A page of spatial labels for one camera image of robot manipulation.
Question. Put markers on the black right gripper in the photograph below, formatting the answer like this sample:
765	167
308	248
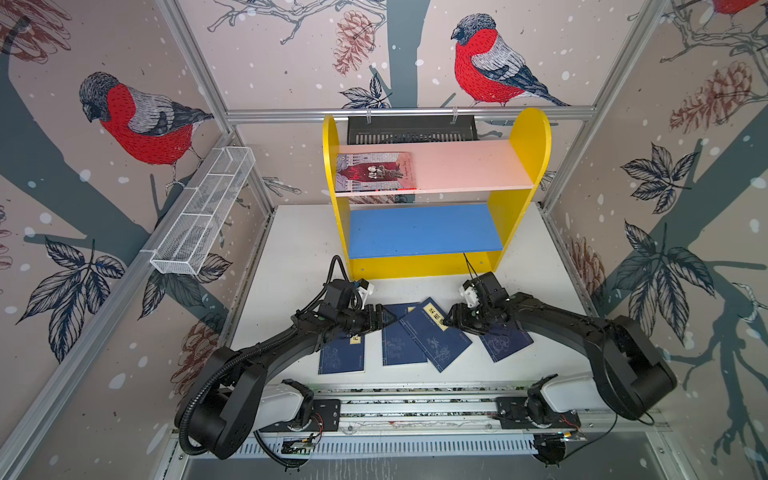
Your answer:
459	317

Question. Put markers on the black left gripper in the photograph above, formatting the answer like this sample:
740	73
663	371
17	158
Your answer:
378	324

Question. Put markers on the red silver illustrated book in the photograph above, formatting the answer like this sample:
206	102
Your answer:
374	171

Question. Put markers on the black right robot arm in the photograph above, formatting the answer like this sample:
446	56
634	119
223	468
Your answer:
627	374

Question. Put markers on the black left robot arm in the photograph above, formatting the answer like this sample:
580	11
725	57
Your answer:
219	410

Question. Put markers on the navy book leftmost yellow label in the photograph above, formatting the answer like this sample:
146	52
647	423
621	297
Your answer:
342	355

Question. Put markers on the yellow blue pink bookshelf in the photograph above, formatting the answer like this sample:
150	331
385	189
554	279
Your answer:
471	197

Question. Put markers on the black slotted vent box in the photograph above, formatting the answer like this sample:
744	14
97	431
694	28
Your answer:
379	130

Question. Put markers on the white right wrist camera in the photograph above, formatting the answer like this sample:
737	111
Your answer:
469	294

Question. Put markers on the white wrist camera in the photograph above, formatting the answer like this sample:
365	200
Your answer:
363	290
469	294

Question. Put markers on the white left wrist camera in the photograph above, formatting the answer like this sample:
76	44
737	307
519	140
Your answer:
363	290

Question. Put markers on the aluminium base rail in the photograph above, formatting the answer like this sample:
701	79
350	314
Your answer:
338	423

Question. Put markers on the white wire mesh tray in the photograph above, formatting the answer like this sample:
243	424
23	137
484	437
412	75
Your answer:
193	233

